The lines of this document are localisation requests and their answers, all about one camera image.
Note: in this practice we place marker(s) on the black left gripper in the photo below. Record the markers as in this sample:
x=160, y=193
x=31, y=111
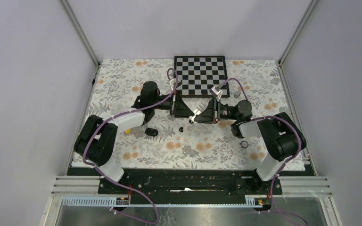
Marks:
x=180, y=109

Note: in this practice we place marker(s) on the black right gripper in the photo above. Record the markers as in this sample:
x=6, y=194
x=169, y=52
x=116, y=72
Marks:
x=211, y=115

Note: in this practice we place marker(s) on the white earbud charging case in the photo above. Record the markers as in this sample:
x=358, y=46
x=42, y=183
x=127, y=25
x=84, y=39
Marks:
x=196, y=112

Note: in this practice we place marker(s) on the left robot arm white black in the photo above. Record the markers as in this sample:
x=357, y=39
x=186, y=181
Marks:
x=96, y=141

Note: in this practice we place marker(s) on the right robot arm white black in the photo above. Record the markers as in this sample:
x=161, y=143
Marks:
x=282, y=138

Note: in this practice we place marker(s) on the black oval earbud case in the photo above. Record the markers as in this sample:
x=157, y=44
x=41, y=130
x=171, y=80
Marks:
x=151, y=132

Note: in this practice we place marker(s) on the small grey cube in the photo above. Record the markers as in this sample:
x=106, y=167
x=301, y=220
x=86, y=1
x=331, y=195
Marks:
x=237, y=94

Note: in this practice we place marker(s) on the black white checkerboard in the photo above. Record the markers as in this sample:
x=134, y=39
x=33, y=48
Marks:
x=199, y=74

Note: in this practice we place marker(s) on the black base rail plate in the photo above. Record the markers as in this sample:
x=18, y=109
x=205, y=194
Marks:
x=202, y=185

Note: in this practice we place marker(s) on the slotted grey cable duct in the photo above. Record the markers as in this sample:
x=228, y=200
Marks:
x=233, y=202

